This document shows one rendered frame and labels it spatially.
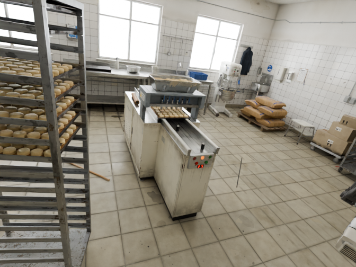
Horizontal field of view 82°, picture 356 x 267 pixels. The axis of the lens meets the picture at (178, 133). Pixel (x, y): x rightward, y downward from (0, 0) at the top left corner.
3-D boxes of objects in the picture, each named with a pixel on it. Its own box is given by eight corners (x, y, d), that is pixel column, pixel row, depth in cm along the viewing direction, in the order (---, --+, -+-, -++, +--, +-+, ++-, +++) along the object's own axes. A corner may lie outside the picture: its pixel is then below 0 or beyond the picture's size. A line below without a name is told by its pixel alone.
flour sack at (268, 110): (268, 117, 486) (270, 110, 479) (255, 110, 519) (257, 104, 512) (288, 116, 519) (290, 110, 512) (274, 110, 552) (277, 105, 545)
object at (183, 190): (152, 181, 269) (160, 117, 232) (176, 178, 283) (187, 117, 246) (170, 224, 212) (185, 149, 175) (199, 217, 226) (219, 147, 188)
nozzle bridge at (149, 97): (137, 112, 253) (139, 85, 238) (189, 113, 282) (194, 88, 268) (143, 123, 226) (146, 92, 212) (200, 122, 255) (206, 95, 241)
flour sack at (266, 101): (252, 100, 551) (254, 95, 545) (263, 100, 571) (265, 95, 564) (274, 110, 495) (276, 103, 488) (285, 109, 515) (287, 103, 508)
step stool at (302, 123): (312, 145, 472) (321, 127, 453) (296, 144, 460) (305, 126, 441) (298, 136, 511) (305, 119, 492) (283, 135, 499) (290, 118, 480)
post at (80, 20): (91, 231, 178) (83, 3, 107) (90, 234, 175) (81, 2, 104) (87, 231, 177) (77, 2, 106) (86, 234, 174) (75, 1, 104)
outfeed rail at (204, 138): (153, 92, 350) (154, 88, 347) (156, 92, 351) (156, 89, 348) (215, 154, 186) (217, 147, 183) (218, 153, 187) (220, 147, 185)
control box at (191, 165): (186, 167, 185) (189, 153, 179) (209, 164, 195) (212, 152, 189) (188, 169, 182) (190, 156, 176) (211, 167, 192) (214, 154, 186)
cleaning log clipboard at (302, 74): (303, 85, 506) (310, 68, 489) (302, 85, 505) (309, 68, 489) (294, 82, 528) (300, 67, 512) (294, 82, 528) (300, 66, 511)
